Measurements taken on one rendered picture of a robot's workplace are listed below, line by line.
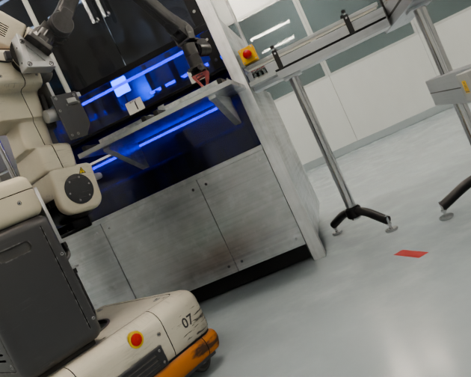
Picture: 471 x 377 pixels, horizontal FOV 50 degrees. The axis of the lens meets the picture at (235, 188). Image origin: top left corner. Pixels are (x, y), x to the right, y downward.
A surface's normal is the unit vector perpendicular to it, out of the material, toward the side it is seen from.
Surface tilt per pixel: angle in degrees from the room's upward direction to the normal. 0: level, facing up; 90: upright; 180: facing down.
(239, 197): 90
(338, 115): 90
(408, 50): 90
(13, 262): 90
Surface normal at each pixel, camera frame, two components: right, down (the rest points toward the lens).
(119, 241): -0.17, 0.14
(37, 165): -0.67, 0.21
